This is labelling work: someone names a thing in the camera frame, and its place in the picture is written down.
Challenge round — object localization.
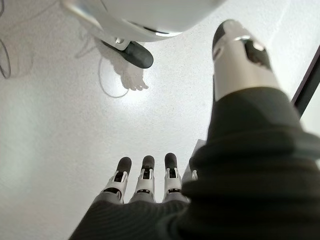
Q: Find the robot right hand dark palm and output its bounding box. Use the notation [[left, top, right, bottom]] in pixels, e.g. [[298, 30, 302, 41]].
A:
[[69, 19, 320, 240]]

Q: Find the robot right foot black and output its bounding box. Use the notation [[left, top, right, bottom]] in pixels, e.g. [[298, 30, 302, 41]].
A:
[[101, 39, 154, 70]]

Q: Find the thin gray cable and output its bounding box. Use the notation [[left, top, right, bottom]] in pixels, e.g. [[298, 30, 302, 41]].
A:
[[0, 37, 12, 79]]

